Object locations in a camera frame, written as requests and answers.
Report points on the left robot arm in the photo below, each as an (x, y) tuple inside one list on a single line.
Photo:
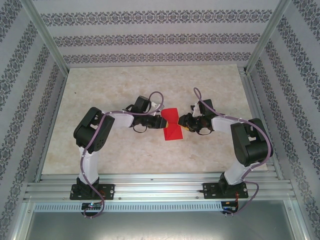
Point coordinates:
[(95, 130)]

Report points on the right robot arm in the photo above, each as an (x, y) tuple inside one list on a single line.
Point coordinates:
[(252, 147)]

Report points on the grey metal sheet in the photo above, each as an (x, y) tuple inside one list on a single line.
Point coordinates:
[(160, 227)]

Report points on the small circuit board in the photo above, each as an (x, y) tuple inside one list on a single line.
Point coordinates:
[(227, 207), (91, 206)]

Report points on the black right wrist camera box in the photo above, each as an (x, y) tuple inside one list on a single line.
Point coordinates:
[(206, 107)]

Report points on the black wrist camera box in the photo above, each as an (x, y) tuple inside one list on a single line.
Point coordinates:
[(206, 107), (142, 103)]

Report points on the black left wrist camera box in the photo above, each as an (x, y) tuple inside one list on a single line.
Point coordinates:
[(142, 103)]

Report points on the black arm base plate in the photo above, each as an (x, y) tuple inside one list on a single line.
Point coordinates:
[(108, 191), (208, 190)]

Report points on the aluminium mounting rail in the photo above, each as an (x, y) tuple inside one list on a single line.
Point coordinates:
[(160, 190)]

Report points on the aluminium frame post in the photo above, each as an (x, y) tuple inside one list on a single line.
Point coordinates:
[(266, 37), (22, 220), (47, 37), (297, 220)]

